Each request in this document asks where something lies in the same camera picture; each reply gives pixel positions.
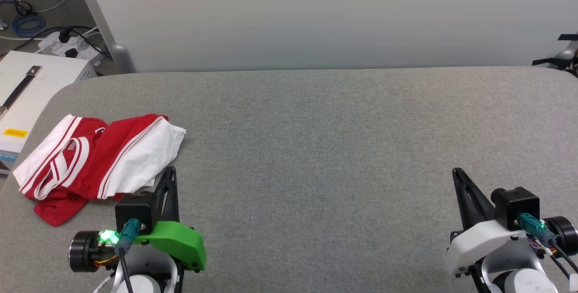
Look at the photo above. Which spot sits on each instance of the grey fabric sofa surface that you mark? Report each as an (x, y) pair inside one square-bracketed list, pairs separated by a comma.
[(316, 148)]

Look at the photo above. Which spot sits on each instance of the white partition panel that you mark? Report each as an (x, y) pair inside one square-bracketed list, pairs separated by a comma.
[(316, 17)]

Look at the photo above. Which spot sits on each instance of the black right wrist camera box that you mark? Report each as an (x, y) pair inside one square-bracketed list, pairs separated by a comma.
[(519, 202)]

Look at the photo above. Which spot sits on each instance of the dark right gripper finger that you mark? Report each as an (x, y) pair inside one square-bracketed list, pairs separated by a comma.
[(461, 202), (481, 211)]

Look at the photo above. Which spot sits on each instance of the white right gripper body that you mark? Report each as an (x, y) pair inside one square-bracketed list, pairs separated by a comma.
[(483, 243)]

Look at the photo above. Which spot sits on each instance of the small grey metal foot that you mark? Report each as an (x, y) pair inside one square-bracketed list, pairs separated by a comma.
[(2, 25)]

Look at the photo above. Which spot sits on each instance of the grey partition post with foot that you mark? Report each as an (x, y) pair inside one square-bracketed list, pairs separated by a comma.
[(118, 56)]

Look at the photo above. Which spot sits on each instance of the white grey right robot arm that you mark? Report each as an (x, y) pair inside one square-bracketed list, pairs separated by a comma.
[(519, 279)]

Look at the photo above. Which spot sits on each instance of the red and white basketball jersey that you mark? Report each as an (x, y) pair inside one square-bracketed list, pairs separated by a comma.
[(104, 162)]

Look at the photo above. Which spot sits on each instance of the white paper label tag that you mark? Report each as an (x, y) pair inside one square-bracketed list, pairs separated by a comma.
[(104, 284)]

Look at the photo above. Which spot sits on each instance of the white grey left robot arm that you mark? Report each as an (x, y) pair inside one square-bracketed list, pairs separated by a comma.
[(142, 279)]

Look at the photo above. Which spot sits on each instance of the yellow warning sticker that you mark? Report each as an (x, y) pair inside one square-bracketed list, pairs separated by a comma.
[(16, 132)]

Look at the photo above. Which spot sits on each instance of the white power strip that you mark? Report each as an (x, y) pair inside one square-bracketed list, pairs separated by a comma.
[(56, 47)]

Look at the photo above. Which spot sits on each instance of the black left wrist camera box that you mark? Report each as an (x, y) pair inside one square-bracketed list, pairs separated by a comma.
[(133, 209)]

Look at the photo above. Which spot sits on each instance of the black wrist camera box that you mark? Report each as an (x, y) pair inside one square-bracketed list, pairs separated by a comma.
[(133, 209), (519, 202)]

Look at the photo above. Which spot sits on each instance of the white metal equipment box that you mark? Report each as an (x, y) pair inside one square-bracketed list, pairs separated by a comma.
[(54, 76)]

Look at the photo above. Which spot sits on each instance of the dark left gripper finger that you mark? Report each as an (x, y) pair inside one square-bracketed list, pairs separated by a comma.
[(172, 207), (160, 207)]

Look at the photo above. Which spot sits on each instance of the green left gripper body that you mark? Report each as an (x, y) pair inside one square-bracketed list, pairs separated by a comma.
[(180, 241)]

